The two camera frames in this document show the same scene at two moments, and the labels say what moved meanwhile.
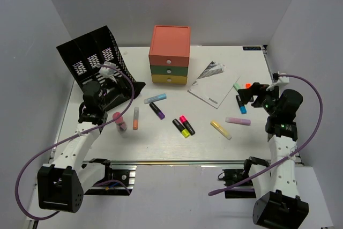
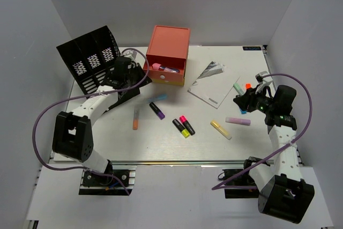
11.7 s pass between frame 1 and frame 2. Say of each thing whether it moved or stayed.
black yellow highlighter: stayed
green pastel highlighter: stayed
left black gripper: moved
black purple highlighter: stayed
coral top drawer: moved
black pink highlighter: stayed
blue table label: stayed
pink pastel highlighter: moved
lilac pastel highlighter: stayed
